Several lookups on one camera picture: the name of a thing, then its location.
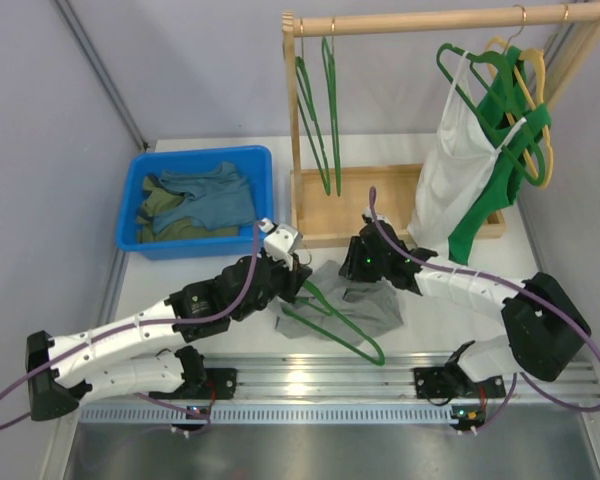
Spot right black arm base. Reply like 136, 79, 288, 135
413, 340, 484, 406

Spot white tank top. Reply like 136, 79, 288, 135
408, 51, 498, 260

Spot grey tank top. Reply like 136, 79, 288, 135
275, 260, 403, 346

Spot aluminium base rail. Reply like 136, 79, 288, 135
79, 352, 600, 401

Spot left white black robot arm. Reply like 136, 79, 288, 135
26, 253, 312, 422

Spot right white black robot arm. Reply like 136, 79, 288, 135
339, 213, 591, 397

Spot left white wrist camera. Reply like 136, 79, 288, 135
258, 218, 303, 270

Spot purple cable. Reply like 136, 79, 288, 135
367, 185, 600, 436
0, 219, 266, 434

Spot teal blue garment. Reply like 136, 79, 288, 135
152, 162, 257, 232

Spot wooden clothes rack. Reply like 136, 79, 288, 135
282, 1, 600, 248

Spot yellow hanger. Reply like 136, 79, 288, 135
513, 48, 554, 189

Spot perforated cable duct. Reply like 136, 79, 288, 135
79, 403, 478, 425

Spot green tank top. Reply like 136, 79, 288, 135
448, 46, 553, 264

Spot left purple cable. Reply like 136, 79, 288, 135
0, 219, 266, 434

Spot olive green garment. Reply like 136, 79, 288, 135
136, 175, 239, 244

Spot blue plastic bin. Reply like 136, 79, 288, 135
116, 145, 275, 260

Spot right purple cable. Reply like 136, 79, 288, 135
367, 185, 600, 436

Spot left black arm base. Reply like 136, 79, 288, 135
149, 346, 237, 400

